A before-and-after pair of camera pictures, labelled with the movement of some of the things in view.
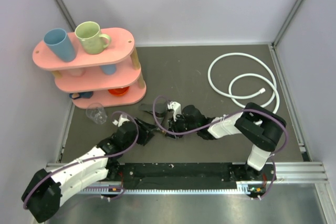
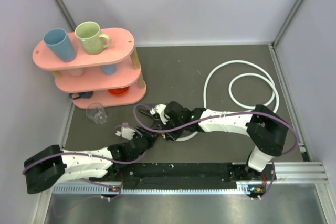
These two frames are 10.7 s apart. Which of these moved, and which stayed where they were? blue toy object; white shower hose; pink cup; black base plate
Moved: white shower hose
Stayed: blue toy object; pink cup; black base plate
